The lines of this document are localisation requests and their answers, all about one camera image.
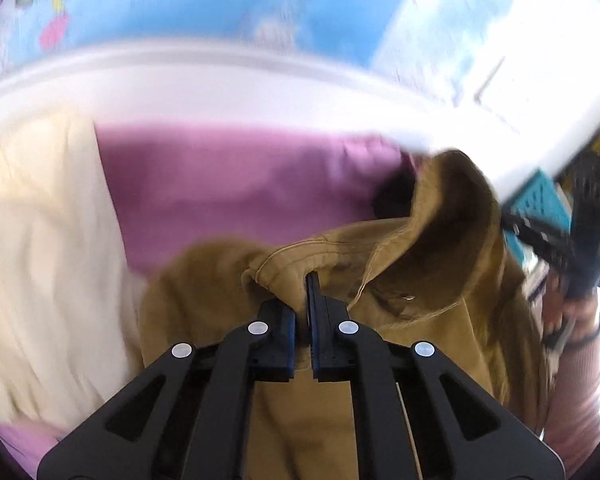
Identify pink daisy bed sheet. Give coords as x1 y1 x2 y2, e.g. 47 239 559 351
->
0 127 415 477

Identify teal top basket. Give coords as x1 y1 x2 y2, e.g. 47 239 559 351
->
502 169 574 261

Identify colourful wall map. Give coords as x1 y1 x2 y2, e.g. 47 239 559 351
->
0 0 515 102

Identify black garment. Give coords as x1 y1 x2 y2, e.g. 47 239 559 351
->
372 169 417 220

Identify olive brown jacket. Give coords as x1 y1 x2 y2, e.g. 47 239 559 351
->
138 148 556 480

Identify person's right hand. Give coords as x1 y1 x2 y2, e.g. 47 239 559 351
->
542 270 600 344

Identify cream pillow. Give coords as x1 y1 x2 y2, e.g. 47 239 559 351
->
0 110 144 430

